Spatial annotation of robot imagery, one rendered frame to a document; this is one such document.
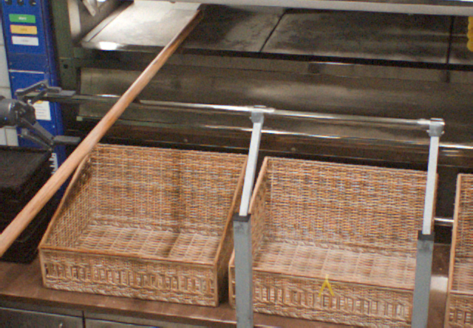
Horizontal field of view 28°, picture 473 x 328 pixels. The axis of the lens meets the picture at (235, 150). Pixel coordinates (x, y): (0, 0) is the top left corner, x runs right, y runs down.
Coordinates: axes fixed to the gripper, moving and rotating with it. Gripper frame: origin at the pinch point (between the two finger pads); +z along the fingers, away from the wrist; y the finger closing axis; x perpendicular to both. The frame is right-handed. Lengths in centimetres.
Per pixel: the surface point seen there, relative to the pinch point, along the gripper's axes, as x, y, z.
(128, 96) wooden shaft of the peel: -13.7, -1.3, 11.3
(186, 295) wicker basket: -7, 58, 27
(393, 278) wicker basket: -30, 60, 86
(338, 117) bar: -18, 2, 69
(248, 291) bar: 5, 46, 49
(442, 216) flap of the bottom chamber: -53, 50, 98
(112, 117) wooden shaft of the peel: 0.1, -1.0, 11.6
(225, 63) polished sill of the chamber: -55, 4, 28
